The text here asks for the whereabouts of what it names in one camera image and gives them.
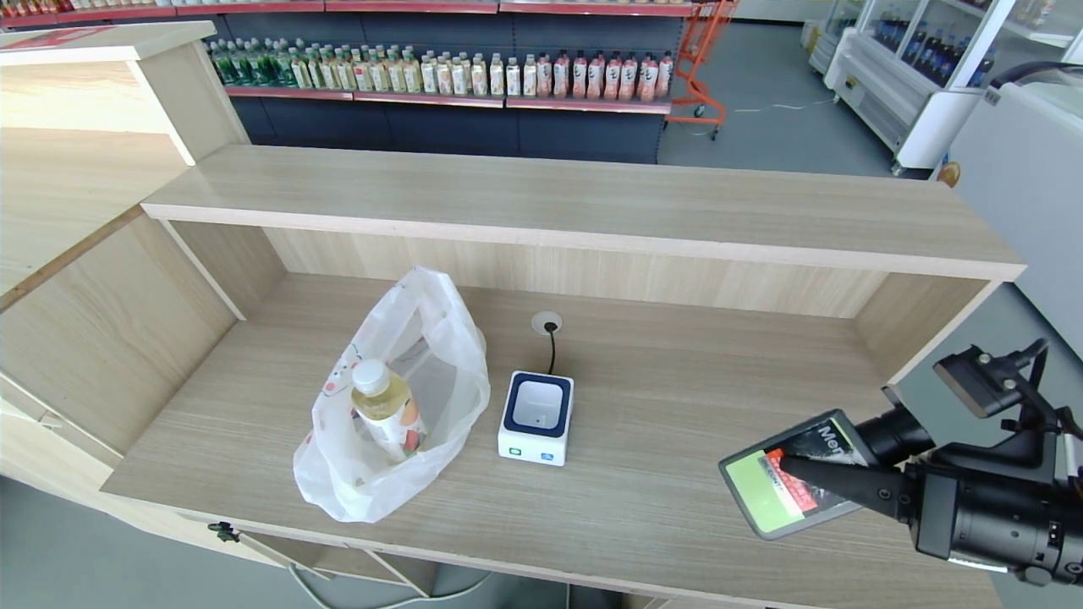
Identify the yellow drink bottle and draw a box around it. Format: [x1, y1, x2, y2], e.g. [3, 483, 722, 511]
[349, 359, 426, 462]

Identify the white display fridge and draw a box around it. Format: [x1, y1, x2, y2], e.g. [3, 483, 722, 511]
[822, 0, 1083, 176]

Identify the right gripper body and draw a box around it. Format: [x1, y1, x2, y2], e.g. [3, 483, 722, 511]
[910, 433, 1064, 587]

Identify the white floor cable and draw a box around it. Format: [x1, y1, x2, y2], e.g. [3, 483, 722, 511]
[734, 96, 840, 116]

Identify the row of dark bottles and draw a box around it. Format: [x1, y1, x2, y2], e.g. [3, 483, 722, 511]
[871, 7, 999, 88]

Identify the black shop shelf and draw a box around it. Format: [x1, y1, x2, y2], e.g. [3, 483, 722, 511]
[0, 0, 703, 166]

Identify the white plastic shopping bag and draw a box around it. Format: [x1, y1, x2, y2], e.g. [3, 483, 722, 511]
[293, 266, 492, 524]

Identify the light wooden counter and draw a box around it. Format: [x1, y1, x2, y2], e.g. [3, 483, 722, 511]
[0, 21, 1029, 609]

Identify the white barcode scanner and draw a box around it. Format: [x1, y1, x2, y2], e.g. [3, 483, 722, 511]
[498, 370, 574, 467]

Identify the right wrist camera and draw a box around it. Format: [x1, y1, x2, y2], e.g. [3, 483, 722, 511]
[933, 338, 1070, 462]

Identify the black and green pack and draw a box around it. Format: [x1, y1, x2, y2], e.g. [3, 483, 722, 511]
[717, 409, 882, 540]

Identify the orange metal cart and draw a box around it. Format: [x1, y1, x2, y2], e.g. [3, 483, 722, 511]
[664, 0, 739, 141]

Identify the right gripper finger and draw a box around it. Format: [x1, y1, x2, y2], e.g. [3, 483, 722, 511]
[777, 453, 916, 520]
[856, 404, 937, 464]

